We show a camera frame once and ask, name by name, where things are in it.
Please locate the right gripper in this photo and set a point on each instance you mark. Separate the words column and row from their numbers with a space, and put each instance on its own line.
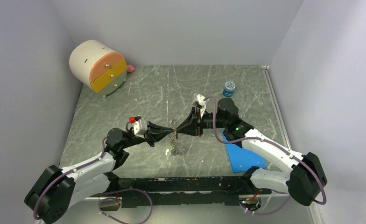
column 190, row 126

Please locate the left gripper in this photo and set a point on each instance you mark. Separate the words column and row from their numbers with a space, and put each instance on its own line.
column 155, row 132

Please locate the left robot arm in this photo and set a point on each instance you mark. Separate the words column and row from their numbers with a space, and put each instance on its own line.
column 59, row 188

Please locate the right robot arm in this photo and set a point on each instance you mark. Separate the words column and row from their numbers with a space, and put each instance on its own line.
column 300, row 175

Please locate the blue small jar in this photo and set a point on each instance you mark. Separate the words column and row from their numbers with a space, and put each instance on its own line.
column 229, row 89

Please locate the pink small object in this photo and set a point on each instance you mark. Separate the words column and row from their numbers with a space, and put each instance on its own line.
column 130, row 68

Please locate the round mini drawer cabinet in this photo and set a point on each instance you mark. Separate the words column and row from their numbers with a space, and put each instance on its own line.
column 98, row 66

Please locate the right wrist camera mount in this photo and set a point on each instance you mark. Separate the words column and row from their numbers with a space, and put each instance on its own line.
column 199, row 102

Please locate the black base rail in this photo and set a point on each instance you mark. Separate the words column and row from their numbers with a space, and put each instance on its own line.
column 226, row 190

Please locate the side aluminium rail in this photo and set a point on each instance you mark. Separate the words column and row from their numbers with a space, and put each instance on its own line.
column 277, row 110

